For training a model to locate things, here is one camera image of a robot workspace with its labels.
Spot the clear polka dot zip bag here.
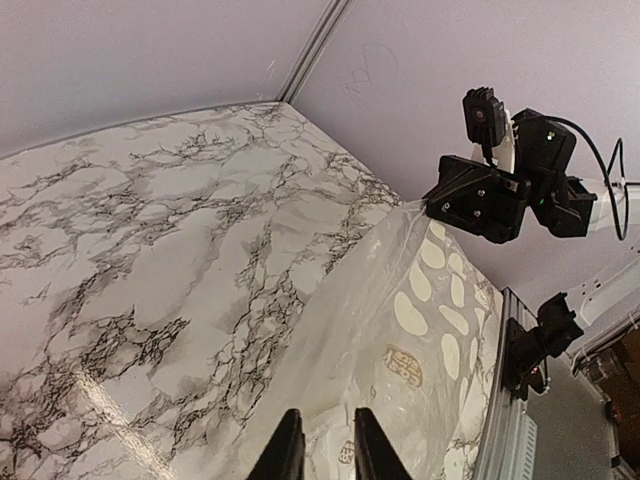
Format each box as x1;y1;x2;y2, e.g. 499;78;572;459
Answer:
233;202;502;479

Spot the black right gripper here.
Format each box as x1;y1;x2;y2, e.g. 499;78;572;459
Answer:
421;155;531;244

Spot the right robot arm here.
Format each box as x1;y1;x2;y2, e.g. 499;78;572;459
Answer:
422;106;639;399

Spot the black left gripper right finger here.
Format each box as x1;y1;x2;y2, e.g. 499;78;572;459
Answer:
354;408;411;480

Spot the right aluminium frame post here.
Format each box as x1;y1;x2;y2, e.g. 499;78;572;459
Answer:
276;0;353;104

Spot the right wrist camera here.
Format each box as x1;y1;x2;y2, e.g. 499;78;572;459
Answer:
462;87;516;174

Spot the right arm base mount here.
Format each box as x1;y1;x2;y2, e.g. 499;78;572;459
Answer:
502;317;549;401

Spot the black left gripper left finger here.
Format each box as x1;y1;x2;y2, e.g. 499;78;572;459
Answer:
246;409;306;480

